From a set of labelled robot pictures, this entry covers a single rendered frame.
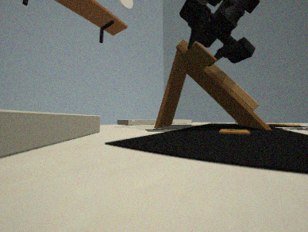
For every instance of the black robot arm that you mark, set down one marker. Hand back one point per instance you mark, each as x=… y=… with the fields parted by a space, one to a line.
x=206 y=38

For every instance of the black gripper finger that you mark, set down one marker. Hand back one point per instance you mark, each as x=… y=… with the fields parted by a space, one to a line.
x=197 y=22
x=227 y=50

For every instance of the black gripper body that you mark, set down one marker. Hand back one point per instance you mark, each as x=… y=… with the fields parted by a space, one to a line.
x=221 y=24

